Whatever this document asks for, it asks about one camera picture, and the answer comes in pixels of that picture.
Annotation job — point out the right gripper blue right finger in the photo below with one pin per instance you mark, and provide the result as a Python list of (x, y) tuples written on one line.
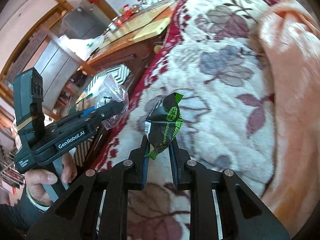
[(178, 158)]

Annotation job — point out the black green snack packet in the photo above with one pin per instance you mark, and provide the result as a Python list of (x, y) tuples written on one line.
[(163, 123)]

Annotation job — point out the wooden glass-top cabinet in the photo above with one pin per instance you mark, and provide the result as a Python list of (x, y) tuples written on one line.
[(133, 43)]

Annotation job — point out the grey refrigerator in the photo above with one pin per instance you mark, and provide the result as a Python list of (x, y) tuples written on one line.
[(83, 23)]

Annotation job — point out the floral fleece blanket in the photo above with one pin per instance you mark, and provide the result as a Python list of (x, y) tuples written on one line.
[(213, 57)]

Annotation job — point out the white plastic bag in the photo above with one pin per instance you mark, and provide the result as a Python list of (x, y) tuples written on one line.
[(84, 49)]

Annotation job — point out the red santa figurine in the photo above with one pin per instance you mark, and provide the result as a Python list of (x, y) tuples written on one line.
[(126, 13)]

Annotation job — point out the green striped white box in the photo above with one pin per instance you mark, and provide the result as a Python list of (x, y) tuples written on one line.
[(87, 99)]

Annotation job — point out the peach quilted blanket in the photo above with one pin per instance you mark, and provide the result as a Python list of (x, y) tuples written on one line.
[(289, 36)]

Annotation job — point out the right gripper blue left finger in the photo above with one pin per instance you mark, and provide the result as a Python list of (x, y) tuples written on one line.
[(138, 173)]

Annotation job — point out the person's left hand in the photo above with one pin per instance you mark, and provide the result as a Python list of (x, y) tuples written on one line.
[(35, 179)]

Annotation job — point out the clear plastic bag dark snacks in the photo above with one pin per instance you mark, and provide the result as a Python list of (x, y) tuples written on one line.
[(115, 99)]

